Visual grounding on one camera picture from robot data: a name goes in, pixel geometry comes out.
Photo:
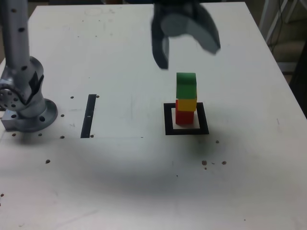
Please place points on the white metal frame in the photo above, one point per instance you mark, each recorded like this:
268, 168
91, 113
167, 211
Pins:
263, 16

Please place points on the green cube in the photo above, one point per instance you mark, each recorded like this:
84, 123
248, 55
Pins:
185, 89

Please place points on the yellow cube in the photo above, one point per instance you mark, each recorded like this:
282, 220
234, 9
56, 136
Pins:
187, 105

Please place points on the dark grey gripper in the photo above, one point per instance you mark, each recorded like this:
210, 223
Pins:
177, 6

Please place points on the red cube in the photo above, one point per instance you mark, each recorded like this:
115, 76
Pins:
184, 118

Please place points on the black tape strip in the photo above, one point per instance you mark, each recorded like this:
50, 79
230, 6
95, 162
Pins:
88, 124

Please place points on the black tape square outline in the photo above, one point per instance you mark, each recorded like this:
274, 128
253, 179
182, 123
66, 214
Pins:
187, 131

